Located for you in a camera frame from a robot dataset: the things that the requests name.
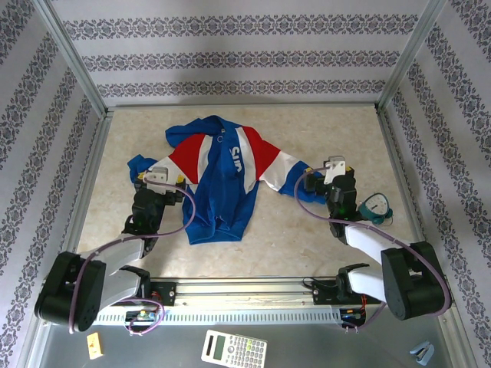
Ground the blue stapler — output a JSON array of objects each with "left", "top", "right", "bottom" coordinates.
[{"left": 409, "top": 342, "right": 436, "bottom": 365}]

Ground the aluminium back rail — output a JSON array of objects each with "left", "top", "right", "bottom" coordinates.
[{"left": 105, "top": 102, "right": 381, "bottom": 113}]

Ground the white slotted cable duct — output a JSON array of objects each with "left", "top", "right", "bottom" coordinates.
[{"left": 94, "top": 308, "right": 346, "bottom": 327}]

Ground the white calculator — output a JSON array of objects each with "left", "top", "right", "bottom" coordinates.
[{"left": 201, "top": 329, "right": 269, "bottom": 368}]

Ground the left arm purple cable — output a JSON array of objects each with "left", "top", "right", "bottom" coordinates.
[{"left": 68, "top": 177, "right": 197, "bottom": 337}]

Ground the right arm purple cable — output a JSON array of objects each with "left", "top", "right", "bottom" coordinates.
[{"left": 294, "top": 165, "right": 451, "bottom": 333}]

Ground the small yellow block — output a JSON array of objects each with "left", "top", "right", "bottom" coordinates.
[{"left": 86, "top": 332, "right": 104, "bottom": 360}]

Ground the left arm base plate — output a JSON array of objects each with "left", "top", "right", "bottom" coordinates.
[{"left": 145, "top": 281, "right": 178, "bottom": 307}]

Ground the aluminium side rail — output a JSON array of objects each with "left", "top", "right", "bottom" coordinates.
[
  {"left": 56, "top": 110, "right": 113, "bottom": 278},
  {"left": 377, "top": 107, "right": 442, "bottom": 277}
]

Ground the blue red white jacket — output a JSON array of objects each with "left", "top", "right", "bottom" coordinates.
[{"left": 127, "top": 114, "right": 328, "bottom": 246}]

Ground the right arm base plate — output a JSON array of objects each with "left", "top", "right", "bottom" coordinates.
[{"left": 311, "top": 278, "right": 382, "bottom": 306}]

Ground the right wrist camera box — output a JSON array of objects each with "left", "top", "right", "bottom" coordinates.
[{"left": 323, "top": 155, "right": 347, "bottom": 186}]

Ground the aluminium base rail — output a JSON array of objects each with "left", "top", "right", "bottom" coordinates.
[{"left": 36, "top": 276, "right": 456, "bottom": 308}]

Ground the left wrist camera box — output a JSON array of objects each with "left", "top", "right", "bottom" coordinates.
[{"left": 143, "top": 166, "right": 170, "bottom": 183}]

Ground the aluminium frame post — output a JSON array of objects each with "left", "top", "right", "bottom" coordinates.
[
  {"left": 32, "top": 0, "right": 109, "bottom": 116},
  {"left": 377, "top": 0, "right": 448, "bottom": 114}
]

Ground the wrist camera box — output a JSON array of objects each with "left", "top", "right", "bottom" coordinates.
[
  {"left": 323, "top": 155, "right": 347, "bottom": 186},
  {"left": 143, "top": 166, "right": 170, "bottom": 183}
]

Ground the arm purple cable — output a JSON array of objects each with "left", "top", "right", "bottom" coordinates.
[
  {"left": 294, "top": 165, "right": 451, "bottom": 333},
  {"left": 68, "top": 177, "right": 197, "bottom": 337}
]

